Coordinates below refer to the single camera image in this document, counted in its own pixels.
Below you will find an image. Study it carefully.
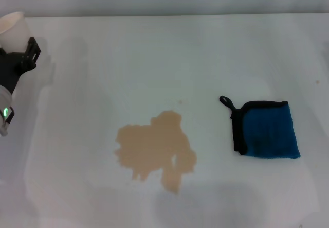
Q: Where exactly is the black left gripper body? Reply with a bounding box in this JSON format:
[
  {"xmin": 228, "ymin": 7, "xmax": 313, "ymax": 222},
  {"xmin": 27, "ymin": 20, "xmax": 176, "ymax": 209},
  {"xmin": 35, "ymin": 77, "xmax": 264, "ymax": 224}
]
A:
[{"xmin": 0, "ymin": 47, "xmax": 36, "ymax": 94}]

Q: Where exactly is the white paper cup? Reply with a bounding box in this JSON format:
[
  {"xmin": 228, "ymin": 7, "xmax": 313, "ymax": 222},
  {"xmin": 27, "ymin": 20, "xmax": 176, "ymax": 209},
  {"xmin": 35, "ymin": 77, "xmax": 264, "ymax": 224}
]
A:
[{"xmin": 0, "ymin": 11, "xmax": 30, "ymax": 53}]

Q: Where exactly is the blue rag with black trim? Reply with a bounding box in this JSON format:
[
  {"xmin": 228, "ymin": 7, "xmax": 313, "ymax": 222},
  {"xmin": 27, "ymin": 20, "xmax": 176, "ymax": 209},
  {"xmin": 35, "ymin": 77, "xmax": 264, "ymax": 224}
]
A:
[{"xmin": 218, "ymin": 95, "xmax": 301, "ymax": 160}]

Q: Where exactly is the brown liquid stain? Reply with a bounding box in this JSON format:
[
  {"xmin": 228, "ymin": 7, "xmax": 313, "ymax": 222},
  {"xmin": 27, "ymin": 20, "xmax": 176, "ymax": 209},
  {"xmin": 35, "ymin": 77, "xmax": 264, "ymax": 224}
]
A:
[{"xmin": 113, "ymin": 110, "xmax": 198, "ymax": 195}]

